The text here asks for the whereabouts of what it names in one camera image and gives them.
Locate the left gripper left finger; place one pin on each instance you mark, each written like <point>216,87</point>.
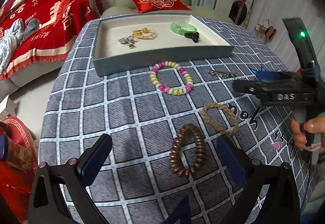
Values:
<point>47,204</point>

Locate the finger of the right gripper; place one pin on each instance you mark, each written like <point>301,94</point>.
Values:
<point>265,76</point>
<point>254,88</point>

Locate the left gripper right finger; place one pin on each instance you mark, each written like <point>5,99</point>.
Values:
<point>281,204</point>

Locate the silver hair clip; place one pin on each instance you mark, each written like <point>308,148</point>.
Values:
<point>221,74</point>

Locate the black claw hair clip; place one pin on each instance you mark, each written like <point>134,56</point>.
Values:
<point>194,36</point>

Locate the green jade bangle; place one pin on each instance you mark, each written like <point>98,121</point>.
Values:
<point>182,28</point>

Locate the silver tassel charm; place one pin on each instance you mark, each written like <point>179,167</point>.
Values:
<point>128,41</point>

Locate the grey jewelry tray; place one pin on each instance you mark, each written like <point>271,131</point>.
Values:
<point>110,56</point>

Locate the blue lid plastic jar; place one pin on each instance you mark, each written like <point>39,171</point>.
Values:
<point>15,155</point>

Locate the red round tray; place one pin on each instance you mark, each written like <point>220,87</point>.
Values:
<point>20,134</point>

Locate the grey plaid tablecloth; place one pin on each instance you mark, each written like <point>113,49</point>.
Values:
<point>136,183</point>

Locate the small white stool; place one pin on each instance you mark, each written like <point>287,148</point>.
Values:
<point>7,108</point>

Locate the light blue clothes pile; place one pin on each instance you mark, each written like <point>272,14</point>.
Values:
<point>14,36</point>

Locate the red covered sofa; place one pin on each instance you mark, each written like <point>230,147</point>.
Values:
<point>61,22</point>

